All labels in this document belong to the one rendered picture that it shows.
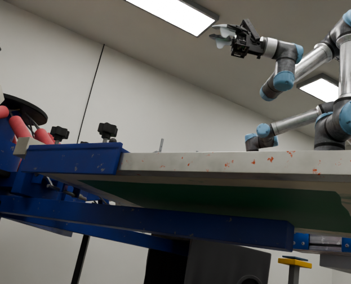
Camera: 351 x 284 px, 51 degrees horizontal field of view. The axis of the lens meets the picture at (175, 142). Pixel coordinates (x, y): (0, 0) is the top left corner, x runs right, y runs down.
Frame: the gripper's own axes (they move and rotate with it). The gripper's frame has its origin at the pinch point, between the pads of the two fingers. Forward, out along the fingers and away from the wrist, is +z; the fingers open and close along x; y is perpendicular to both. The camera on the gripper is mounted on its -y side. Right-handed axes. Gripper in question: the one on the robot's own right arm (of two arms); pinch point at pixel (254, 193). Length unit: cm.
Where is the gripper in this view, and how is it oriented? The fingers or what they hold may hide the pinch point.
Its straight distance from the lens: 223.1
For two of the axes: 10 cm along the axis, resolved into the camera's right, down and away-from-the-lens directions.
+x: 8.8, 0.4, 4.8
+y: 4.8, -2.1, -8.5
